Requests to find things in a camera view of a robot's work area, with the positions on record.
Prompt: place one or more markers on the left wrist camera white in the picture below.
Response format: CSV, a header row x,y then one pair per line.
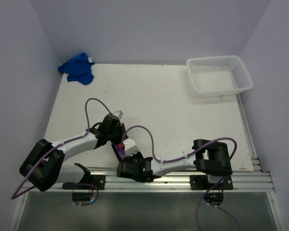
x,y
118,114

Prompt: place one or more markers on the aluminium mounting rail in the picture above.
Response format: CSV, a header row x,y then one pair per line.
x,y
180,181

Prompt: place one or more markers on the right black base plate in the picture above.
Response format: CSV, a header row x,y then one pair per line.
x,y
204,182

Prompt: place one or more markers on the white plastic perforated basket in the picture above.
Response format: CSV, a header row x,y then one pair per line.
x,y
218,76

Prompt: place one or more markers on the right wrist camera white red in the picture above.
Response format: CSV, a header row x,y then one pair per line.
x,y
130,147

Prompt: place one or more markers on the blue towel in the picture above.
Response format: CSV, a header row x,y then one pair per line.
x,y
79,69

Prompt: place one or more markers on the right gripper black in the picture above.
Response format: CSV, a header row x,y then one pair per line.
x,y
128,158

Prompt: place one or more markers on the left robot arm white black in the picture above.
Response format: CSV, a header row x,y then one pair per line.
x,y
44,164

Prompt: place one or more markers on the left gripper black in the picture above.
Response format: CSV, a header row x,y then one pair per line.
x,y
120,126

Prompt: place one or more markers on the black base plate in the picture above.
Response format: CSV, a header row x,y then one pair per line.
x,y
204,182
96,180

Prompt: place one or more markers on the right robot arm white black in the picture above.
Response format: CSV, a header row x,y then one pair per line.
x,y
210,158

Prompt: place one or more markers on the black purple microfiber towel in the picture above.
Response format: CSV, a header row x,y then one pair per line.
x,y
119,151

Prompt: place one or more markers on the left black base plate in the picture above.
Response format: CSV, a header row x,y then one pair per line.
x,y
96,180

